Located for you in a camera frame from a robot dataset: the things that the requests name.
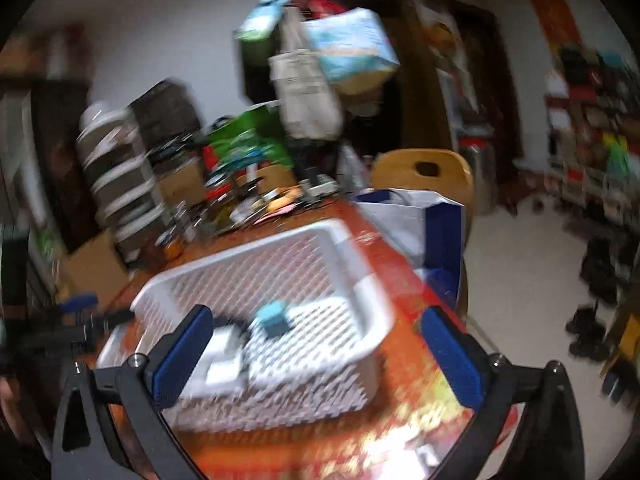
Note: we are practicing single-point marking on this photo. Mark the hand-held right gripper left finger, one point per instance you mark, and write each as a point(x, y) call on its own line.
point(180, 360)

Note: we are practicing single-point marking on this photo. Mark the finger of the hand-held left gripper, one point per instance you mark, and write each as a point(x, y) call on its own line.
point(107, 319)
point(77, 302)

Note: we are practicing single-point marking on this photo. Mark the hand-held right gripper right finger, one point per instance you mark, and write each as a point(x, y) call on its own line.
point(452, 360)

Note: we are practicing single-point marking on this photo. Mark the white charger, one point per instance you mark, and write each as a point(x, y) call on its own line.
point(225, 342)
point(222, 374)

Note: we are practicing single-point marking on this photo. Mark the light blue charger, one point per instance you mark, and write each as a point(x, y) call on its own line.
point(272, 321)

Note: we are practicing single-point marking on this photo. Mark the white perforated plastic basket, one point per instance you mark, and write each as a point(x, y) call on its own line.
point(280, 270)

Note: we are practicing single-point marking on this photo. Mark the cardboard box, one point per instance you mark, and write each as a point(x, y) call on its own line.
point(95, 265)

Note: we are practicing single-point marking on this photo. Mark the white and blue bag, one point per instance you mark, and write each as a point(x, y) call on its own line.
point(425, 235)

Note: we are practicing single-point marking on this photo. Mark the grey plastic drawer unit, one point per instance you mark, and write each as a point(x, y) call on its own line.
point(120, 180)

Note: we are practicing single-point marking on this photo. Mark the pair of black shoes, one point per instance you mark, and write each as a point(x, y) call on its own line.
point(585, 330)

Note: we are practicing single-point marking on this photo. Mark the pile of small packets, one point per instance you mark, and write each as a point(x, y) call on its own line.
point(270, 202)

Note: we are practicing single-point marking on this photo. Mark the wooden chair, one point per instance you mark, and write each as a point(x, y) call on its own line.
point(425, 175)

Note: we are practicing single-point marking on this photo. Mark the metal trash bin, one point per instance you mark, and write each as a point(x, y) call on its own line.
point(481, 170)

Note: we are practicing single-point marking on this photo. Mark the green shopping bag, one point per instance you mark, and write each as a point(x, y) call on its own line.
point(247, 142)

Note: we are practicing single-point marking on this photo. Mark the cluttered shoe rack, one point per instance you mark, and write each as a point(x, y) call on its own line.
point(595, 150)

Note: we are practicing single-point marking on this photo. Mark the beige canvas tote bag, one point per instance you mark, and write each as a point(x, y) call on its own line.
point(305, 92)

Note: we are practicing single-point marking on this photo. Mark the light blue printed bag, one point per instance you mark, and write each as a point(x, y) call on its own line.
point(352, 52)

